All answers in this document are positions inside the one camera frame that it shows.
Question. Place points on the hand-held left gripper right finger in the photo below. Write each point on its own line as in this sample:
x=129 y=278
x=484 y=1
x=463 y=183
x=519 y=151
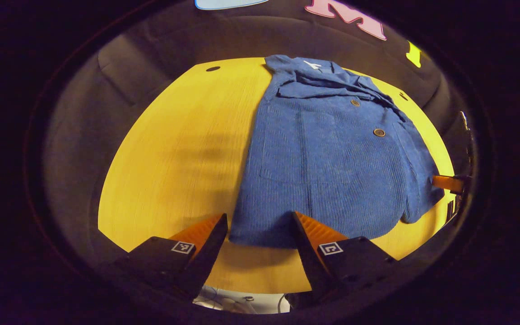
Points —
x=307 y=253

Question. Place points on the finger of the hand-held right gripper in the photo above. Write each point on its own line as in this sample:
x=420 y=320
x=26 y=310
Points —
x=447 y=183

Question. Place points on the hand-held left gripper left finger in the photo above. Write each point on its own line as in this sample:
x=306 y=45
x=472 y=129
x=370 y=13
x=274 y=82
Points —
x=208 y=255

